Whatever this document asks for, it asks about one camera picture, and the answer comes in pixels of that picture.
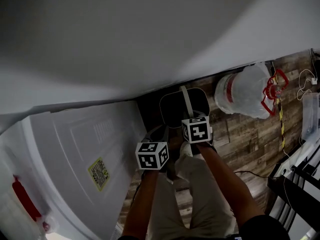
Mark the white appliance cabinet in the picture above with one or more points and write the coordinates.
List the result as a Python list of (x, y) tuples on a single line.
[(75, 146)]

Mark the person's left forearm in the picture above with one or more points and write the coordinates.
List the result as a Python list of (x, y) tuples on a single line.
[(142, 204)]

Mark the person's right forearm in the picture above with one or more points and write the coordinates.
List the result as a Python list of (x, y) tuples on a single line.
[(225, 181)]

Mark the white power adapter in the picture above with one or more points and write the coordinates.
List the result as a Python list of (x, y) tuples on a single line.
[(314, 81)]

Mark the white desk black frame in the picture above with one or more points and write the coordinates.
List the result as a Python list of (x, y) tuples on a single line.
[(295, 191)]

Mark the yellow warning sticker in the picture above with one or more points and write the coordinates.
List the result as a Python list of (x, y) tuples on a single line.
[(99, 174)]

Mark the clear plastic storage box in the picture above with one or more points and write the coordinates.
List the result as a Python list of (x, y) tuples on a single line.
[(311, 116)]

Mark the person's white right shoe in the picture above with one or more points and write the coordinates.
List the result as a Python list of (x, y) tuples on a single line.
[(186, 149)]

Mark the person's beige trousers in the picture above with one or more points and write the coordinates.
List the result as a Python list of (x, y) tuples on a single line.
[(207, 209)]

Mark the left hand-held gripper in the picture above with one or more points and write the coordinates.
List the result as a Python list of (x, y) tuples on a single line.
[(152, 156)]

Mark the yellow black floor tape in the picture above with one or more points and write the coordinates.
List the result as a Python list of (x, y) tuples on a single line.
[(281, 119)]

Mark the person's black shirt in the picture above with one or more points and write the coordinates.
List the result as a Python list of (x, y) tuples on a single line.
[(265, 229)]

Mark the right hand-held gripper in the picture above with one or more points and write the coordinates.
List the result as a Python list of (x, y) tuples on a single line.
[(197, 131)]

